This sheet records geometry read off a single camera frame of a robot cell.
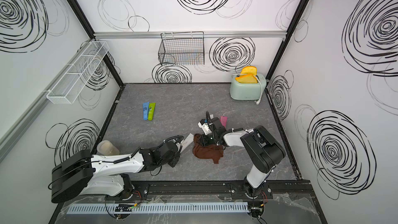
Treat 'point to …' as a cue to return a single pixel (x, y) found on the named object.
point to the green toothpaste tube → (151, 111)
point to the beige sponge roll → (106, 148)
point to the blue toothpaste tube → (145, 110)
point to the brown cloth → (211, 151)
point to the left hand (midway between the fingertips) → (178, 154)
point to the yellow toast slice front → (246, 79)
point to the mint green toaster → (247, 91)
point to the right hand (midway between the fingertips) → (198, 142)
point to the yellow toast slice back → (249, 69)
